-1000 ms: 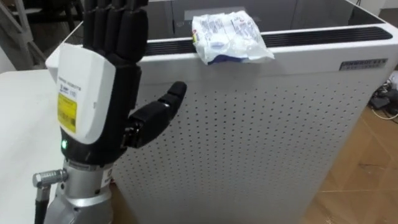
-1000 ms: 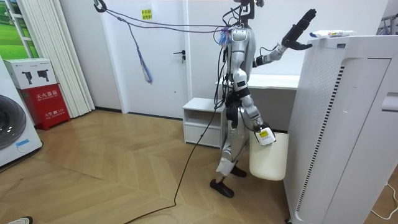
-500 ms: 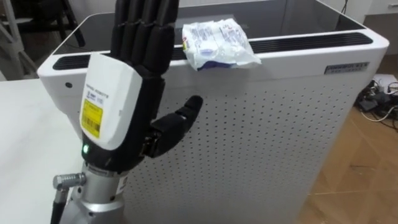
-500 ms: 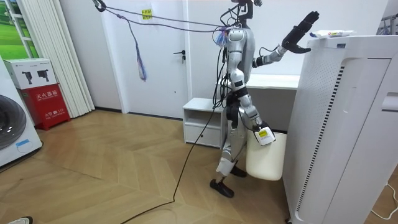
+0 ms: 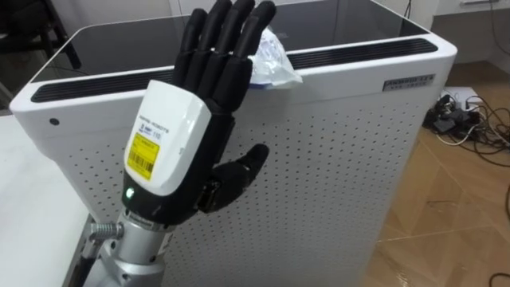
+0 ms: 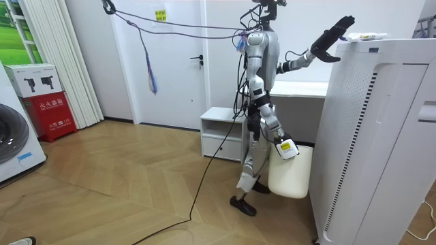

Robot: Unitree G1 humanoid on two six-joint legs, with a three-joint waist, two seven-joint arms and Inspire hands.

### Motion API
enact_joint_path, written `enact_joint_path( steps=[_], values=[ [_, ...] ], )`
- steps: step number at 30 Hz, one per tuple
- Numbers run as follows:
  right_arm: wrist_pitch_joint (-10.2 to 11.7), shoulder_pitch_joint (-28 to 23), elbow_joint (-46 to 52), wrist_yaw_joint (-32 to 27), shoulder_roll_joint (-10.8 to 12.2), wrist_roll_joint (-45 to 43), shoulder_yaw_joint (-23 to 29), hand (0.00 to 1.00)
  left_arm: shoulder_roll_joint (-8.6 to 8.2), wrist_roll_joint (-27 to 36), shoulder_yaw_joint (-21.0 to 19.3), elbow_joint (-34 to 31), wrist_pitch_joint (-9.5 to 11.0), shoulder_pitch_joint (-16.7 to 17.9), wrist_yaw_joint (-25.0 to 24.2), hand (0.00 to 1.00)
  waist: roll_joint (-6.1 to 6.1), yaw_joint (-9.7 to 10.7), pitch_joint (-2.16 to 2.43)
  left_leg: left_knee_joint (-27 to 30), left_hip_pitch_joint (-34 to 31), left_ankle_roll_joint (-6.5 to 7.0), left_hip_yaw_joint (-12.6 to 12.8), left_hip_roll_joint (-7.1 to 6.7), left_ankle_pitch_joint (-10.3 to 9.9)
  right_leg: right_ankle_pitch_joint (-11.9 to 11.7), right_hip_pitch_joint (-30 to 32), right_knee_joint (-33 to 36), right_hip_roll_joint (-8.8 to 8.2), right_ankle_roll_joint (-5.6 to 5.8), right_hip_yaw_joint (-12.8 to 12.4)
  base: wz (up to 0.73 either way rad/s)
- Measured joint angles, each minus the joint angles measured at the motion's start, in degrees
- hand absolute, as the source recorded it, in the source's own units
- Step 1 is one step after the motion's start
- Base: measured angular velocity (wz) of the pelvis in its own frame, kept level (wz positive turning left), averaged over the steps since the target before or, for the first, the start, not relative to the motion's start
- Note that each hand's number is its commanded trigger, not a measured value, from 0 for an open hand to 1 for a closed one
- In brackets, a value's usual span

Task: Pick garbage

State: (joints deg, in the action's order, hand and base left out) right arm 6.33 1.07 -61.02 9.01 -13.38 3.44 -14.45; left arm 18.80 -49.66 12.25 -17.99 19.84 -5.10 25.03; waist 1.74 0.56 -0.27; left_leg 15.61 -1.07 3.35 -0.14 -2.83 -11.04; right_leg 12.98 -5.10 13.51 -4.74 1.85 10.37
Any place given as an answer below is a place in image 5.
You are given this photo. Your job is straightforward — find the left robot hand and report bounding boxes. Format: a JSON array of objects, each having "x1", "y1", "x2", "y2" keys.
[{"x1": 120, "y1": 0, "x2": 277, "y2": 227}]

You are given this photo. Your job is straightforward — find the clear plastic bag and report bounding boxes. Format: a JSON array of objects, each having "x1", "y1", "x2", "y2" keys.
[{"x1": 247, "y1": 26, "x2": 304, "y2": 90}]

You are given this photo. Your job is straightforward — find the white perforated air purifier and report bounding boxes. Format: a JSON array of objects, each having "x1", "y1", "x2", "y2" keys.
[{"x1": 8, "y1": 0, "x2": 458, "y2": 287}]

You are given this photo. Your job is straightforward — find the white desk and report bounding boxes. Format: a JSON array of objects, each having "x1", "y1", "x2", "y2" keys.
[{"x1": 0, "y1": 114, "x2": 91, "y2": 287}]

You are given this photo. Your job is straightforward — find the black chair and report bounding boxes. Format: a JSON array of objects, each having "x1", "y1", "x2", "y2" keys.
[{"x1": 0, "y1": 0, "x2": 83, "y2": 71}]

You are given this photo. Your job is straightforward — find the black power adapter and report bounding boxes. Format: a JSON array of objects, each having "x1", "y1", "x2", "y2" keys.
[{"x1": 433, "y1": 117, "x2": 457, "y2": 134}]

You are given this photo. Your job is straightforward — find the white power strip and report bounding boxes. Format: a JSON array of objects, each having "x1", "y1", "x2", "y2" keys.
[{"x1": 440, "y1": 86, "x2": 485, "y2": 113}]

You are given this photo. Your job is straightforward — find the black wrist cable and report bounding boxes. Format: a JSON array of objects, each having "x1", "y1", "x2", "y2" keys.
[{"x1": 71, "y1": 221, "x2": 125, "y2": 287}]

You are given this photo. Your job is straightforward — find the tangle of black cables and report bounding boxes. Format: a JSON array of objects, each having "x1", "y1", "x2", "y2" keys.
[{"x1": 422, "y1": 93, "x2": 510, "y2": 168}]

